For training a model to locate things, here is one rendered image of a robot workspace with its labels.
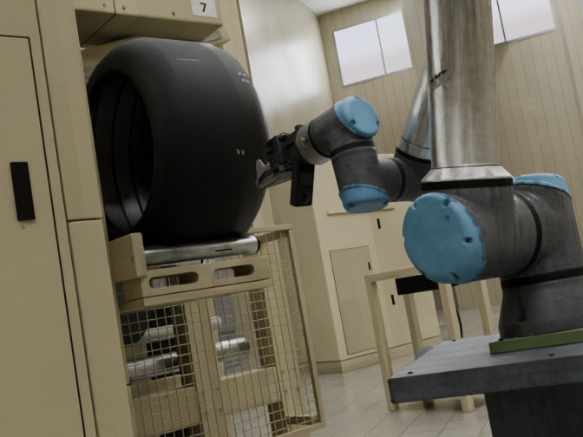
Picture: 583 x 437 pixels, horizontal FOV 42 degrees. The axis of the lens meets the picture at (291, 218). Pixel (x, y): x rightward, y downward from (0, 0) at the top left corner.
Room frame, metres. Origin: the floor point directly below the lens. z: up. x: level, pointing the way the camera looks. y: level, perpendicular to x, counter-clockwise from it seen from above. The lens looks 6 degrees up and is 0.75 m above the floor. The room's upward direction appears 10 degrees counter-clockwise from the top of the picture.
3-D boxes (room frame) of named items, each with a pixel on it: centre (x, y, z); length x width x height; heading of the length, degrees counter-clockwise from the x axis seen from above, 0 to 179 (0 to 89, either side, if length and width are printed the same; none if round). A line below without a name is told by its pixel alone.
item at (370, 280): (4.35, -0.69, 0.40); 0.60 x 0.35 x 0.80; 39
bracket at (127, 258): (1.80, 0.47, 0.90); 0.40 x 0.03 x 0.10; 39
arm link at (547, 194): (1.35, -0.42, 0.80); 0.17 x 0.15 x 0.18; 127
